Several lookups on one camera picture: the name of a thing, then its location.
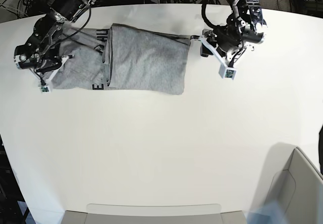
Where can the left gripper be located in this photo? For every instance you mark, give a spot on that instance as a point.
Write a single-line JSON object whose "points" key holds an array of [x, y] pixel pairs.
{"points": [[226, 44]]}

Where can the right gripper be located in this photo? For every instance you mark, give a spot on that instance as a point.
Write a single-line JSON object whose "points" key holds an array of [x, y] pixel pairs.
{"points": [[44, 68]]}

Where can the grey T-shirt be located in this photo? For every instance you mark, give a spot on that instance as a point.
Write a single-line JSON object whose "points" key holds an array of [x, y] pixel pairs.
{"points": [[123, 57]]}

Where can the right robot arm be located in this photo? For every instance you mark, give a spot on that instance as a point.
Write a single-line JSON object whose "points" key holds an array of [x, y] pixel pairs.
{"points": [[40, 53]]}

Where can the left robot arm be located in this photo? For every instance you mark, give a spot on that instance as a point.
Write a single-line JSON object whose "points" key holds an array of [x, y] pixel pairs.
{"points": [[244, 13]]}

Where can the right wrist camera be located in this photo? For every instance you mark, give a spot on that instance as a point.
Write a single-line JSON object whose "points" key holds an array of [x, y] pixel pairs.
{"points": [[45, 88]]}

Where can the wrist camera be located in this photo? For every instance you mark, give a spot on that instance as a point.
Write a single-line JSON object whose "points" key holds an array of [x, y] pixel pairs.
{"points": [[227, 72], [45, 88]]}

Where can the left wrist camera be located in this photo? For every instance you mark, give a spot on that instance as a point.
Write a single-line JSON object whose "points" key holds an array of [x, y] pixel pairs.
{"points": [[227, 72]]}

